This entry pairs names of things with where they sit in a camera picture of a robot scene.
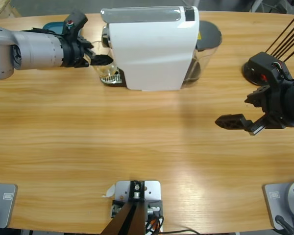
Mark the metal drip tray grate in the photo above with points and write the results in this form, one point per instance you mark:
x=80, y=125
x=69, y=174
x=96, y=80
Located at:
x=111, y=79

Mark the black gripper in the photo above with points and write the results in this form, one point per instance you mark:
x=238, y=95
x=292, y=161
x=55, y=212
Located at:
x=71, y=52
x=286, y=107

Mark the white capsule coffee machine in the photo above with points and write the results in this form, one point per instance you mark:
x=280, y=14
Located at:
x=152, y=54

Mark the white mount plate dark post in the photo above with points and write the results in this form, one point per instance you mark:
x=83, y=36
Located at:
x=152, y=191

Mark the red coffee capsule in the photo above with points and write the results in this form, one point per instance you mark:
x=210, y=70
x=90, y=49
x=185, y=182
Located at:
x=262, y=77

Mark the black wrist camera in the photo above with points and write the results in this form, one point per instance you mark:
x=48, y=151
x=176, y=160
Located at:
x=265, y=64
x=76, y=20

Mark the grey metal frame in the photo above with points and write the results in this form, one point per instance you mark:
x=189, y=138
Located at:
x=279, y=6

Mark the teal plastic tray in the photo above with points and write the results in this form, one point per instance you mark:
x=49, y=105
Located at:
x=52, y=27

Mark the clear drinking glass red label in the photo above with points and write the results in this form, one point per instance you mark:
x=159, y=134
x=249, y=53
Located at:
x=105, y=69

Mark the black capsule holder with rods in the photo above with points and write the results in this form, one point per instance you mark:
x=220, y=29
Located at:
x=247, y=73

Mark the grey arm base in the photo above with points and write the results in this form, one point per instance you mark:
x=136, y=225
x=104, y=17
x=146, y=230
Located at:
x=281, y=203
x=5, y=203

